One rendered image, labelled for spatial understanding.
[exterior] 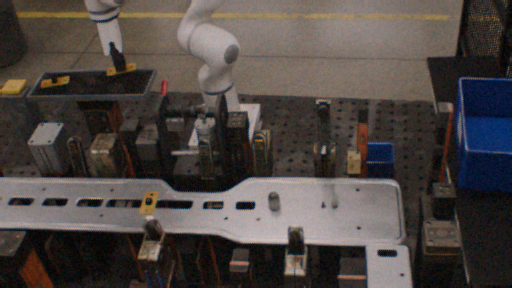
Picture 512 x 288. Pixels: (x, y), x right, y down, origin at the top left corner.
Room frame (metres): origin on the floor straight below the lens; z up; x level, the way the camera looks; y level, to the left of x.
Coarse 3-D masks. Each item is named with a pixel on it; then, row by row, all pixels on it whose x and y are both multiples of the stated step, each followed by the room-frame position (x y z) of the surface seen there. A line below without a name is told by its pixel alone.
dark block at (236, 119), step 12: (228, 120) 1.27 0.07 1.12; (240, 120) 1.26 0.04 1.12; (228, 132) 1.24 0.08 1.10; (240, 132) 1.23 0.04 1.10; (240, 144) 1.24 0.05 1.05; (240, 156) 1.24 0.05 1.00; (240, 168) 1.24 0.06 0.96; (252, 168) 1.27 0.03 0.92; (240, 180) 1.24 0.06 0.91; (252, 204) 1.24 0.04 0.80
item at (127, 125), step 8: (120, 128) 1.32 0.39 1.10; (128, 128) 1.31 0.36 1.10; (136, 128) 1.32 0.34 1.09; (128, 136) 1.31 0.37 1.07; (136, 136) 1.30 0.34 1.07; (128, 144) 1.31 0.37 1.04; (128, 152) 1.31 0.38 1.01; (136, 152) 1.31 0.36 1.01; (136, 160) 1.31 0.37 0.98; (136, 168) 1.31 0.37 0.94; (136, 176) 1.31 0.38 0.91; (144, 176) 1.31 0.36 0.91
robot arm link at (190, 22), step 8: (200, 0) 1.66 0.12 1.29; (208, 0) 1.65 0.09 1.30; (216, 0) 1.65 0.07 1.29; (224, 0) 1.67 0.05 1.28; (192, 8) 1.67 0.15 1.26; (200, 8) 1.66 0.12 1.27; (208, 8) 1.66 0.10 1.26; (216, 8) 1.68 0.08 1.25; (184, 16) 1.69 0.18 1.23; (192, 16) 1.68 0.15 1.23; (200, 16) 1.68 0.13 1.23; (208, 16) 1.70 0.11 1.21; (184, 24) 1.68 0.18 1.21; (192, 24) 1.67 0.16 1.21; (200, 24) 1.67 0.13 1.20; (184, 32) 1.67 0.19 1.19; (192, 32) 1.65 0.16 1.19; (184, 40) 1.65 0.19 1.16; (184, 48) 1.66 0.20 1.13
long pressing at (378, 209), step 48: (0, 192) 1.22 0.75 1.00; (48, 192) 1.19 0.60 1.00; (96, 192) 1.17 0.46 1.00; (144, 192) 1.15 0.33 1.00; (192, 192) 1.12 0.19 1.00; (240, 192) 1.10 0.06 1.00; (288, 192) 1.08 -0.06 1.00; (336, 192) 1.05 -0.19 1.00; (384, 192) 1.03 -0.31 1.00; (240, 240) 0.94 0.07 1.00; (336, 240) 0.90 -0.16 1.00; (384, 240) 0.88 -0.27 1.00
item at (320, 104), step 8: (320, 104) 1.17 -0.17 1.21; (328, 104) 1.16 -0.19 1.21; (320, 112) 1.13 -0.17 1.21; (328, 112) 1.15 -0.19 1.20; (320, 120) 1.16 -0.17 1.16; (328, 120) 1.15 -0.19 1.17; (320, 128) 1.16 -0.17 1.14; (328, 128) 1.15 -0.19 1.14; (320, 136) 1.16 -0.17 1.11; (328, 136) 1.14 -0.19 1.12; (328, 144) 1.14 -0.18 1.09; (328, 152) 1.14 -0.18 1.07
